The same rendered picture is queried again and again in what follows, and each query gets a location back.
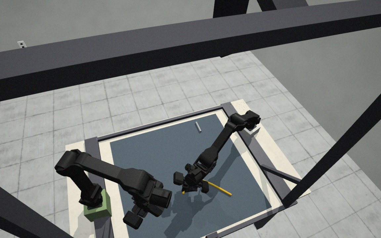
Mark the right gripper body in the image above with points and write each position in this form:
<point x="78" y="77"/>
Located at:
<point x="179" y="179"/>

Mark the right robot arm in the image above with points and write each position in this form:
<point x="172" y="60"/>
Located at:
<point x="208" y="158"/>

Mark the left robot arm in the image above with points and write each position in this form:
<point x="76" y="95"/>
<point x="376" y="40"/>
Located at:
<point x="73" y="163"/>

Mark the blue-grey mat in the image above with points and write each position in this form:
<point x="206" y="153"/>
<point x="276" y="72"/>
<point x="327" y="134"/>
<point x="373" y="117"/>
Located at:
<point x="163" y="152"/>

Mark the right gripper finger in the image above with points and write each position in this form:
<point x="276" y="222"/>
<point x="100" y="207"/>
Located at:
<point x="184" y="188"/>
<point x="190" y="189"/>

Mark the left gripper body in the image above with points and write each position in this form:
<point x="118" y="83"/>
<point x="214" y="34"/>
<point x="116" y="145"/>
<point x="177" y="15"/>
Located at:
<point x="132" y="219"/>

